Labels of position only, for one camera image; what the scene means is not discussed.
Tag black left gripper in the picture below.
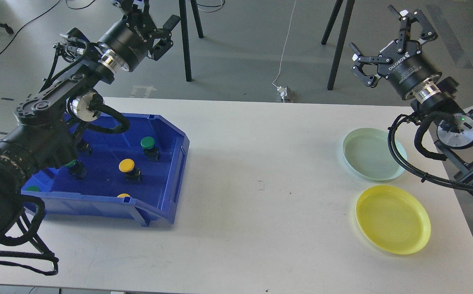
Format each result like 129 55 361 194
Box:
98 0 181 72

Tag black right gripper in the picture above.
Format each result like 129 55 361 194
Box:
349 5 442 101

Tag yellow push button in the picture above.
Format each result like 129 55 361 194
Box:
118 158 143 184

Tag green push button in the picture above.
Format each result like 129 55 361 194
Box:
64 159 87 179
140 136 161 162

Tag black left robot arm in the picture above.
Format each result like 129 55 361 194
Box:
0 0 181 276

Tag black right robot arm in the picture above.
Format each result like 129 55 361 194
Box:
350 6 473 196

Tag light green plate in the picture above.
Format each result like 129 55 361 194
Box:
341 128 404 182

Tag yellow plate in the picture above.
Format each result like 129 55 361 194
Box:
355 185 431 255

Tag green button bottom left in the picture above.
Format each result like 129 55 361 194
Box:
23 185 40 192

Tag left black tripod legs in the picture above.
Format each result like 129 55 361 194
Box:
178 0 204 82

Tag black tripod legs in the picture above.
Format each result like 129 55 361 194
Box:
178 0 204 82
321 0 356 91

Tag right black tripod legs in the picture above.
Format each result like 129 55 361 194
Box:
321 0 356 91

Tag blue plastic bin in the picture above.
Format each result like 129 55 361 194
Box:
22 114 190 226

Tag black floor cable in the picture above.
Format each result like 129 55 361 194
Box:
0 0 96 74

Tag white cable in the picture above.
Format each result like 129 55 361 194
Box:
272 0 297 88

